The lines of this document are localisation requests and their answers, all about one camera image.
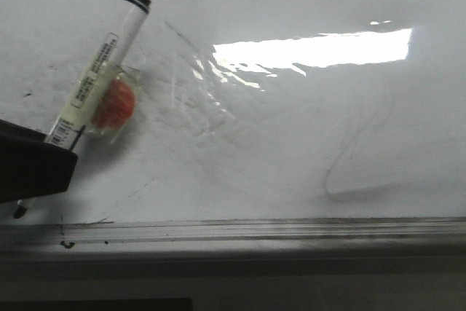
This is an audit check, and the aluminium whiteboard frame rail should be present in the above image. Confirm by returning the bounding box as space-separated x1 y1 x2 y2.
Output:
1 217 465 256

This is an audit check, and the red magnet taped to marker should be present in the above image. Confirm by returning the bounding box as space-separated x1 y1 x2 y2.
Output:
84 66 141 143

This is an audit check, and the white black whiteboard marker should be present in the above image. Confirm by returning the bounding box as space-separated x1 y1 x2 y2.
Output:
13 0 152 219

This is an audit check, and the white whiteboard surface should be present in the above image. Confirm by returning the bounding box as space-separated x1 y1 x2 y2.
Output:
1 0 465 225

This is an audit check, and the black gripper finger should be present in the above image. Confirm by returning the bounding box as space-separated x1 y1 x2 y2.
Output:
1 120 78 202

